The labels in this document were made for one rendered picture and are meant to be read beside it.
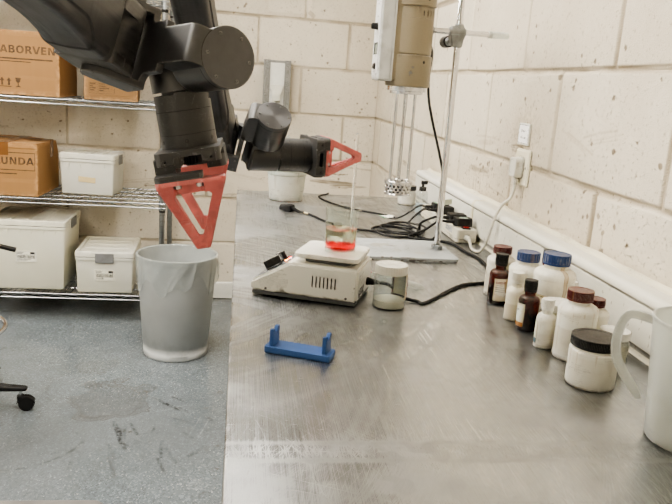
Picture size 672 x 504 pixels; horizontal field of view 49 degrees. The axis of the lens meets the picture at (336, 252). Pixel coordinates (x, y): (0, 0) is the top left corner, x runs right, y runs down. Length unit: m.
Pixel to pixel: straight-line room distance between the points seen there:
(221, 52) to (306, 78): 3.04
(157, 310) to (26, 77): 1.19
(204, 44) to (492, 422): 0.55
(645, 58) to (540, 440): 0.73
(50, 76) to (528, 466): 2.92
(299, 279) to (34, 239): 2.32
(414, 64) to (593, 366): 0.87
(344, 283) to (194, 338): 1.77
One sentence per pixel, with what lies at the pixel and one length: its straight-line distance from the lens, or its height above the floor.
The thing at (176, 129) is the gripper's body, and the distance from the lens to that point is 0.75.
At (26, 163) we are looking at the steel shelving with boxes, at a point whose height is 0.71.
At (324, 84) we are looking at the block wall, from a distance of 3.74.
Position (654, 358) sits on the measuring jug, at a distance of 0.94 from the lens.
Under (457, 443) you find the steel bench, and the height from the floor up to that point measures 0.75.
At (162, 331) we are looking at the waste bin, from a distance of 2.99.
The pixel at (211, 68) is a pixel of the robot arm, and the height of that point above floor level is 1.14.
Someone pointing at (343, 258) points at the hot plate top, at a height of 0.84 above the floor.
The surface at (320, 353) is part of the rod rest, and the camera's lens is 1.06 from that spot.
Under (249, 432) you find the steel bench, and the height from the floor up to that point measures 0.75.
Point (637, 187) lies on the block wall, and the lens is 1.35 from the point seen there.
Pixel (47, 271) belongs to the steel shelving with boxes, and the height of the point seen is 0.22.
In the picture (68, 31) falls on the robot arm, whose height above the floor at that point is 1.17.
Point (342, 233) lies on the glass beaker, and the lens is 1.31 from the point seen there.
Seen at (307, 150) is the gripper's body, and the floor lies 1.02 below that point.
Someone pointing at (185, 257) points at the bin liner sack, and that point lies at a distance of 3.18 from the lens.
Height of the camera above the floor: 1.14
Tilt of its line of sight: 13 degrees down
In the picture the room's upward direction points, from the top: 4 degrees clockwise
